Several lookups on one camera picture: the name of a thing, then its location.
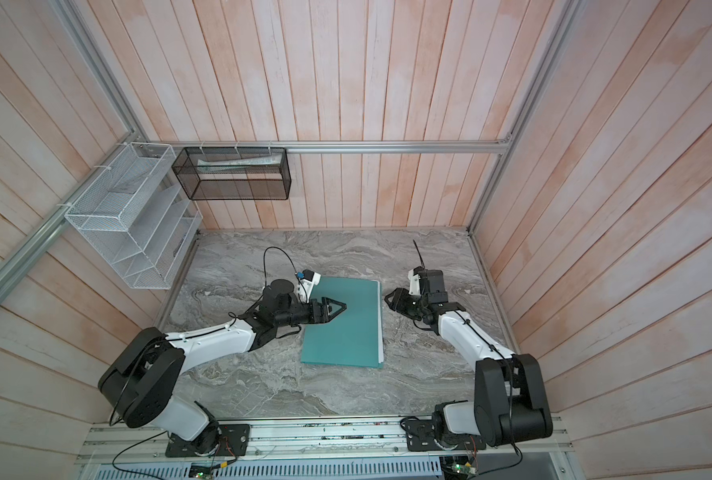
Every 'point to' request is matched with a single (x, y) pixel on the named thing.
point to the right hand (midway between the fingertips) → (391, 299)
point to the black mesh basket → (234, 173)
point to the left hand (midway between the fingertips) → (339, 313)
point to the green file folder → (350, 339)
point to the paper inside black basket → (230, 166)
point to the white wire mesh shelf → (141, 217)
